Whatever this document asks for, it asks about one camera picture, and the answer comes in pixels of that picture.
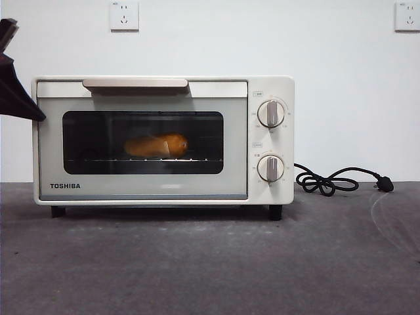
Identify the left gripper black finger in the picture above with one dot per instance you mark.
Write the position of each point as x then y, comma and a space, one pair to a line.
6, 33
16, 95

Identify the oven door with glass window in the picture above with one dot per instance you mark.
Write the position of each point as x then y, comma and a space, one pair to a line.
49, 154

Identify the black oven foot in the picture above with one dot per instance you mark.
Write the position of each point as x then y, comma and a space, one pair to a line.
57, 211
275, 213

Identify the cream Toshiba toaster oven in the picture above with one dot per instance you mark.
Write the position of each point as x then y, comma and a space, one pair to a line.
288, 144

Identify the cream temperature knob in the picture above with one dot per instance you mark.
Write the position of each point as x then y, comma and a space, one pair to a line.
271, 115

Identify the cream timer knob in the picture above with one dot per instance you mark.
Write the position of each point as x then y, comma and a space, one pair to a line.
271, 169

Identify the white wall socket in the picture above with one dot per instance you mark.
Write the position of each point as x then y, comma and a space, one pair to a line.
115, 26
401, 26

